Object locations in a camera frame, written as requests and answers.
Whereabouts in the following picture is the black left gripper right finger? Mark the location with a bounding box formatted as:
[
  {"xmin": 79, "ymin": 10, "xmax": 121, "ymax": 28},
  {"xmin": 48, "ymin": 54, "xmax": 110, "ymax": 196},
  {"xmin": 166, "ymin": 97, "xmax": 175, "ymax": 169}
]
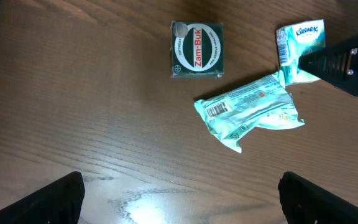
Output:
[{"xmin": 278, "ymin": 171, "xmax": 358, "ymax": 224}]

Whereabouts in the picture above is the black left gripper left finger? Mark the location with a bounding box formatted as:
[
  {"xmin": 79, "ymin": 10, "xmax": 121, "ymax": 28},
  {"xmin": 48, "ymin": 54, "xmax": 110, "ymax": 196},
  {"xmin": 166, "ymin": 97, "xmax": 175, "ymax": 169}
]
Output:
[{"xmin": 0, "ymin": 171, "xmax": 85, "ymax": 224}]

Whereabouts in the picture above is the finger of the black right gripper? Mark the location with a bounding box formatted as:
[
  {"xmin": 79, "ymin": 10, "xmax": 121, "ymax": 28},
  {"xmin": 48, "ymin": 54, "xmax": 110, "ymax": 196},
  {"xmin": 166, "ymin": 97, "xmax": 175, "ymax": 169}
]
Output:
[{"xmin": 298, "ymin": 34, "xmax": 358, "ymax": 96}]

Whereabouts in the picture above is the green tissue pack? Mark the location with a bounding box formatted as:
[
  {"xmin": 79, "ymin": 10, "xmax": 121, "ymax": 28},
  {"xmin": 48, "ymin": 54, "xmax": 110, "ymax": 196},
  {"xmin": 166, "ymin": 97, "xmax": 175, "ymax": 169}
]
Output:
[{"xmin": 276, "ymin": 19, "xmax": 326, "ymax": 85}]

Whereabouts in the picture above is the teal wrapper packet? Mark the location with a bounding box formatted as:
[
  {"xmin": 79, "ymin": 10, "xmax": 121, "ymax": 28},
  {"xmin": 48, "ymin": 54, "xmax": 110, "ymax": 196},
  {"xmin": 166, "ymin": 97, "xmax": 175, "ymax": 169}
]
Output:
[{"xmin": 194, "ymin": 70, "xmax": 305, "ymax": 153}]

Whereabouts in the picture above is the dark green round-label box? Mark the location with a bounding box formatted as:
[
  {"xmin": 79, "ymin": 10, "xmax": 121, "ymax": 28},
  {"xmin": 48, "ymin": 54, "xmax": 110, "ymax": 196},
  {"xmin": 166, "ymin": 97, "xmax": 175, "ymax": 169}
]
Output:
[{"xmin": 170, "ymin": 21, "xmax": 224, "ymax": 78}]

